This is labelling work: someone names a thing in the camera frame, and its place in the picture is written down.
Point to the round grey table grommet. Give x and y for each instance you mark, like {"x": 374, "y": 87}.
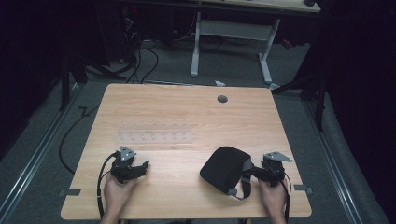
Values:
{"x": 222, "y": 99}

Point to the white paper scrap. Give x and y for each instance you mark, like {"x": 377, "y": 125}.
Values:
{"x": 219, "y": 83}

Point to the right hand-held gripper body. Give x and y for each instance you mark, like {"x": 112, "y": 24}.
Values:
{"x": 274, "y": 170}

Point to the white-framed desk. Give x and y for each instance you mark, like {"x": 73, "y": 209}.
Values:
{"x": 232, "y": 29}

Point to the person's left hand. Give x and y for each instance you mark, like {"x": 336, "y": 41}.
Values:
{"x": 116, "y": 194}

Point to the grey tape strip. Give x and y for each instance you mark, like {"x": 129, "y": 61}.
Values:
{"x": 69, "y": 192}
{"x": 303, "y": 188}

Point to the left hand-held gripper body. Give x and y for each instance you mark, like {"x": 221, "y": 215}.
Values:
{"x": 122, "y": 169}

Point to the black stand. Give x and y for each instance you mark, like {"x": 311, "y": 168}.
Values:
{"x": 65, "y": 84}

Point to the clear acrylic rack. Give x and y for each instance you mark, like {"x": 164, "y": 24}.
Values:
{"x": 154, "y": 132}

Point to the person's right hand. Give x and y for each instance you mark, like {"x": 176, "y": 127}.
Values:
{"x": 274, "y": 196}

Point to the small red object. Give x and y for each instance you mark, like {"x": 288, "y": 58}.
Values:
{"x": 287, "y": 44}

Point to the metal floor rail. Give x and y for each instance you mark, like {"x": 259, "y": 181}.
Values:
{"x": 333, "y": 168}
{"x": 34, "y": 158}

